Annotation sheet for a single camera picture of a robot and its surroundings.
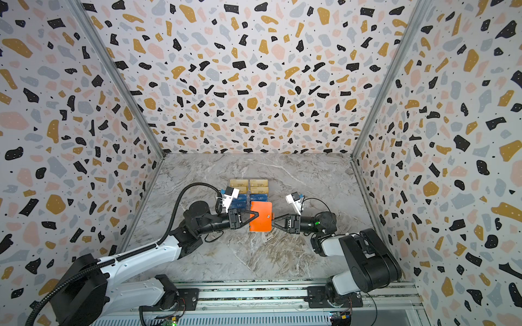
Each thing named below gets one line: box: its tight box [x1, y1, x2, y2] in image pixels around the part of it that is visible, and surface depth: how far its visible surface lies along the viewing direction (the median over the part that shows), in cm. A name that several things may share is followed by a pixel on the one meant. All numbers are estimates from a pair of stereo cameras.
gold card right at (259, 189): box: [250, 186, 269, 195], surface depth 99 cm
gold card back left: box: [229, 179, 249, 187], surface depth 99 cm
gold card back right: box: [249, 179, 269, 187], surface depth 99 cm
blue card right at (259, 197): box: [249, 193, 269, 203], surface depth 99 cm
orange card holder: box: [249, 201, 275, 233], surface depth 71 cm
